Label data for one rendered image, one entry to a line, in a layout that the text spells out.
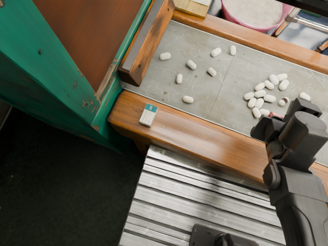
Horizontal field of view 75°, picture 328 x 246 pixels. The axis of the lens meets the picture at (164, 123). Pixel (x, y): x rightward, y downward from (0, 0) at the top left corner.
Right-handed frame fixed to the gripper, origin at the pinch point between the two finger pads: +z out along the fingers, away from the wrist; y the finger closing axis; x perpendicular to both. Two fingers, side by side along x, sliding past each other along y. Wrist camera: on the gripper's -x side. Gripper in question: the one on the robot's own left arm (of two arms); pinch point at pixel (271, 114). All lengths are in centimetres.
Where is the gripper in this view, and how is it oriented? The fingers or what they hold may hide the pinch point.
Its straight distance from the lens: 65.9
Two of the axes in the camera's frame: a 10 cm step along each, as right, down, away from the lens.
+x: -2.6, 7.6, 5.9
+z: 2.6, -5.4, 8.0
